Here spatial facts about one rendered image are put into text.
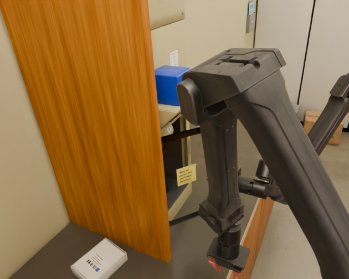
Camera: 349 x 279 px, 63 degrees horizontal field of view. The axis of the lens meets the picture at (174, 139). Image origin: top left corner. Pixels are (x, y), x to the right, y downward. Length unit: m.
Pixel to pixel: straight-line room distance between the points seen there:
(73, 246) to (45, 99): 0.59
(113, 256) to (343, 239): 0.86
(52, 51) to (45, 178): 0.54
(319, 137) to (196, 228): 0.59
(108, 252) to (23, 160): 0.45
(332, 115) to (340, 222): 0.60
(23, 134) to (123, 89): 0.48
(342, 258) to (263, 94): 0.23
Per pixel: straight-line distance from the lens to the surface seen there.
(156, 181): 0.88
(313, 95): 4.01
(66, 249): 1.28
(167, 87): 0.84
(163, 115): 0.84
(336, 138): 3.84
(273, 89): 0.36
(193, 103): 0.40
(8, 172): 1.14
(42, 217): 1.31
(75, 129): 0.99
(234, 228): 0.75
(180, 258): 1.14
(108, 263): 1.13
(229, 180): 0.57
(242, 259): 0.83
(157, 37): 0.92
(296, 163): 0.37
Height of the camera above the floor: 1.84
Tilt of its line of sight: 29 degrees down
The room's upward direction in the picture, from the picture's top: 4 degrees counter-clockwise
